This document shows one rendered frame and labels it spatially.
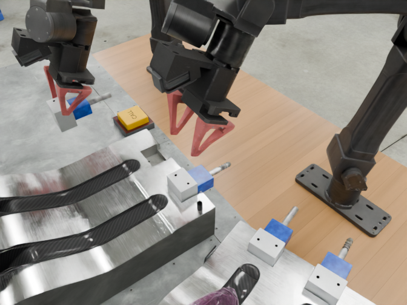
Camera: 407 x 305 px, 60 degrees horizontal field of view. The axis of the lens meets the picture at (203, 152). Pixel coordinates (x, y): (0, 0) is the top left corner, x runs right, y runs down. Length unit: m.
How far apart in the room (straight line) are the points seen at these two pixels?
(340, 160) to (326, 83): 1.99
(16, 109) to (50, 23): 0.50
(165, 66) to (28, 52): 0.32
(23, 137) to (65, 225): 0.41
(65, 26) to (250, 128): 0.50
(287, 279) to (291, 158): 0.34
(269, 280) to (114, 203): 0.30
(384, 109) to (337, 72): 2.18
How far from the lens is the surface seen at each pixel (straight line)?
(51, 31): 0.66
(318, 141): 0.93
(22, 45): 0.70
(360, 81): 2.76
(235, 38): 0.51
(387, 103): 0.63
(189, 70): 0.48
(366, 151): 0.68
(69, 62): 0.73
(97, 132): 0.95
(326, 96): 2.53
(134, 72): 1.16
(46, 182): 0.73
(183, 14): 0.50
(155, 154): 0.77
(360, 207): 0.81
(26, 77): 1.24
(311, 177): 0.83
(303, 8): 0.50
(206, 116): 0.51
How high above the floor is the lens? 1.41
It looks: 45 degrees down
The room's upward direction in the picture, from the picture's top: straight up
